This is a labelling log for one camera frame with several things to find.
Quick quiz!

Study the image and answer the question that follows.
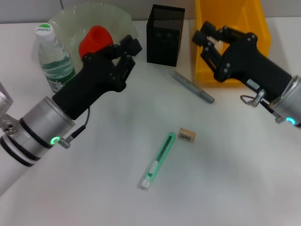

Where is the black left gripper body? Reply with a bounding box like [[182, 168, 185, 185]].
[[51, 50, 127, 121]]

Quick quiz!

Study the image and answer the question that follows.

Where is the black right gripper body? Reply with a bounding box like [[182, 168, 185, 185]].
[[213, 33, 293, 101]]

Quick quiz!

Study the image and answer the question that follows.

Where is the red-orange round fruit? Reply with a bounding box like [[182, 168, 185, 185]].
[[79, 25, 115, 59]]

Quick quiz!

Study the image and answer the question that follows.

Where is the clear water bottle green label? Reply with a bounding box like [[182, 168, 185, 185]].
[[34, 23, 77, 94]]

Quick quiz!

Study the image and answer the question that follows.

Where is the green utility knife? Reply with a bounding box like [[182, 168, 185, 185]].
[[137, 131, 176, 190]]

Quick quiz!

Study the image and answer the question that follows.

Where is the grey metallic pen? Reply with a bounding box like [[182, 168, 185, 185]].
[[168, 70, 215, 104]]

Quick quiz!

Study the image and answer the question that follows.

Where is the black mesh pen holder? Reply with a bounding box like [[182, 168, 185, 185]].
[[146, 4, 186, 67]]

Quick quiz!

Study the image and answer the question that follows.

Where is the pale green glass fruit plate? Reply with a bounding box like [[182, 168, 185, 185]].
[[48, 2, 139, 72]]

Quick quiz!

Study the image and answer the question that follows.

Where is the yellow plastic bin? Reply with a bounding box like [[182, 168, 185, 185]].
[[194, 0, 271, 89]]

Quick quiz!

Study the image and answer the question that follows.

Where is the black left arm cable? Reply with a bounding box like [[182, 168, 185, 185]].
[[56, 107, 91, 150]]

